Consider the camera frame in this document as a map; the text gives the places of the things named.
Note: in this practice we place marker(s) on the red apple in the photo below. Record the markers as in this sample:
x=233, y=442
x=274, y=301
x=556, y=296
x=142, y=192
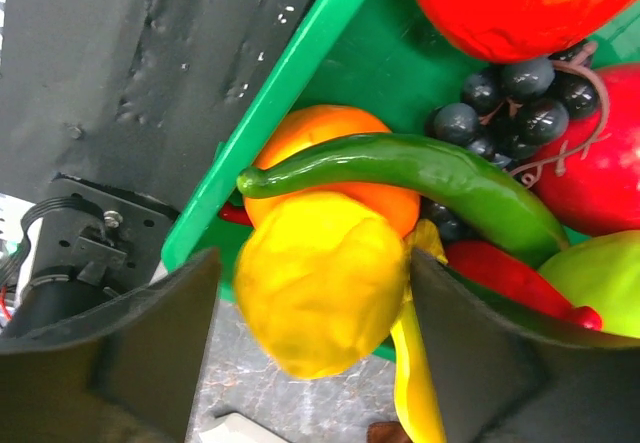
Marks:
x=596, y=192

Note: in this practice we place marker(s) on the green plastic tray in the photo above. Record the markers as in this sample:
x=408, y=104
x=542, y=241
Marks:
x=381, y=56

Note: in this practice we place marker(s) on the green chili pepper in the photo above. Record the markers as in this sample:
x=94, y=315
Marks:
x=489, y=200

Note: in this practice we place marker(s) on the black grape bunch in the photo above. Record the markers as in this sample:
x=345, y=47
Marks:
x=537, y=120

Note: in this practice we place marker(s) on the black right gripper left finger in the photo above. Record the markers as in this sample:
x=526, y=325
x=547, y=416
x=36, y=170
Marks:
x=78, y=366

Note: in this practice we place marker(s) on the brown hanging towel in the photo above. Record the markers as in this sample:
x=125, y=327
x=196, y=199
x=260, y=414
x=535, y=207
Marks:
x=387, y=432

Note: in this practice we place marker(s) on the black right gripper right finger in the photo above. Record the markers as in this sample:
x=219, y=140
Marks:
x=505, y=373

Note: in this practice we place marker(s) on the orange fruit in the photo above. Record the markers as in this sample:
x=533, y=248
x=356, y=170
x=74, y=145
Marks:
x=322, y=130

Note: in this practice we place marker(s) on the white rack foot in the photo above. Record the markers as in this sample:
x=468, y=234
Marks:
x=236, y=428

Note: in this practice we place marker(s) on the green apple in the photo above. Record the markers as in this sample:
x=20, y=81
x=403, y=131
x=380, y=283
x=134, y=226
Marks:
x=602, y=273

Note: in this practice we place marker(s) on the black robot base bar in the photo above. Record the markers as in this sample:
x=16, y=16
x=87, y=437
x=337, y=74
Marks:
x=105, y=100

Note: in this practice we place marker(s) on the red tomato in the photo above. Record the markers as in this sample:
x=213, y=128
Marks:
x=505, y=31

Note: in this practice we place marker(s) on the red chili pepper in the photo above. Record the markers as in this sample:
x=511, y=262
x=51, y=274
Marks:
x=491, y=267

